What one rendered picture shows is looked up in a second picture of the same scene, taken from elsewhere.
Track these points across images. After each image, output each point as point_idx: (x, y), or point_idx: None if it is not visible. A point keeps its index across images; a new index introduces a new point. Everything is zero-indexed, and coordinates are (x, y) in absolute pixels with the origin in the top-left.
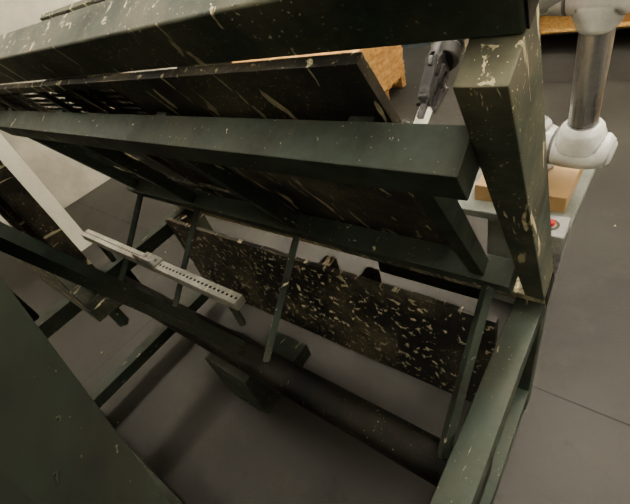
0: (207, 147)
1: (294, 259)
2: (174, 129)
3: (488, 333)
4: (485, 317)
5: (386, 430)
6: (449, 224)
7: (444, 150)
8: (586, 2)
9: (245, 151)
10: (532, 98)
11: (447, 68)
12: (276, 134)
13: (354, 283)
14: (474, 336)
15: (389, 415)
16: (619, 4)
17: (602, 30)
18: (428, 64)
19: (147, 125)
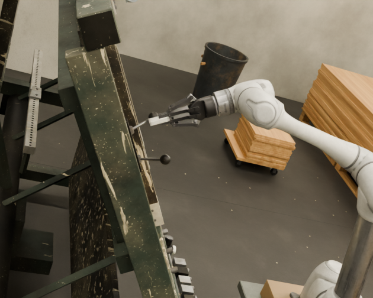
0: (59, 31)
1: (86, 167)
2: (68, 17)
3: None
4: (94, 269)
5: None
6: (85, 148)
7: (70, 83)
8: (360, 184)
9: (59, 42)
10: (97, 87)
11: (203, 113)
12: (70, 45)
13: (103, 228)
14: (77, 272)
15: (2, 284)
16: (369, 200)
17: (362, 214)
18: (187, 97)
19: (69, 7)
